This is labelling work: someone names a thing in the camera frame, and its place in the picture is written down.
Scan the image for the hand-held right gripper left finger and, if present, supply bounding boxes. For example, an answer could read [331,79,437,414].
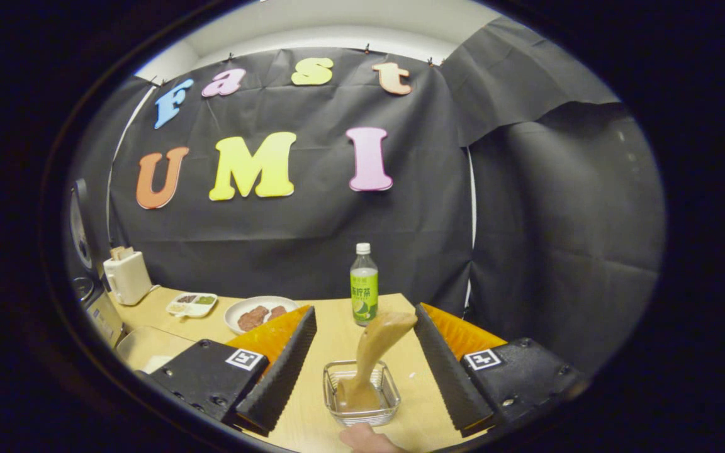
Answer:
[149,305,318,437]

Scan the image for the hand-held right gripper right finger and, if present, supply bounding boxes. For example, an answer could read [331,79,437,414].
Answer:
[414,303,587,438]

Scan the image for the metal wire chopstick holder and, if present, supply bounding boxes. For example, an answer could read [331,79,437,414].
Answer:
[323,360,402,427]

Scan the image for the wooden spoon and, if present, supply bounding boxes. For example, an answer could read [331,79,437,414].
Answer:
[336,311,419,413]

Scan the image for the black and steel rice cooker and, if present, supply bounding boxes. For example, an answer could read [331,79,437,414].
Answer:
[68,178,126,350]

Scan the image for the white round plate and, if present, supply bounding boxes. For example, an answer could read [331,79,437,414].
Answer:
[224,296,300,335]

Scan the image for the green tea bottle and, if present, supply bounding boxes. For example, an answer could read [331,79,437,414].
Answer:
[350,243,379,327]

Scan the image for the small white divided dish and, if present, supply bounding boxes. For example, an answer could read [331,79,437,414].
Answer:
[166,292,218,318]

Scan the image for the black backdrop cloth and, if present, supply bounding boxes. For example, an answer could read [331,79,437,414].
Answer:
[64,16,665,372]

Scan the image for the white toaster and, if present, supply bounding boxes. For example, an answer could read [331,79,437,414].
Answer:
[103,247,153,306]

